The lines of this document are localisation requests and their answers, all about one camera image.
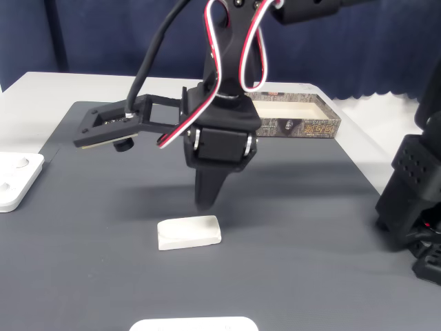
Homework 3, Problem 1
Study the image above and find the white plastic base plate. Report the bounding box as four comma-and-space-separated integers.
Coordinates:
0, 151, 46, 214
128, 316, 260, 331

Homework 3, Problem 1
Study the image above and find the thick black camera cable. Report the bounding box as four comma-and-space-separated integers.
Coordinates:
124, 0, 189, 120

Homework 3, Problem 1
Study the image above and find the patterned cardboard box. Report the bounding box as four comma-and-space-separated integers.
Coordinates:
246, 90, 342, 139

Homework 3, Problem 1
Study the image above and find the grey table mat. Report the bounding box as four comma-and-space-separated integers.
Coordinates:
0, 100, 441, 331

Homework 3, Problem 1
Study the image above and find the white block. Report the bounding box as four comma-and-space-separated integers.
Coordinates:
156, 214, 223, 252

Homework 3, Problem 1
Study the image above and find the red white servo cable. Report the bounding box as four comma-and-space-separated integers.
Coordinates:
156, 0, 284, 150

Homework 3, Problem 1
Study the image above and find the dark blue curtain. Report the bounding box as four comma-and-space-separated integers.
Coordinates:
0, 0, 441, 101

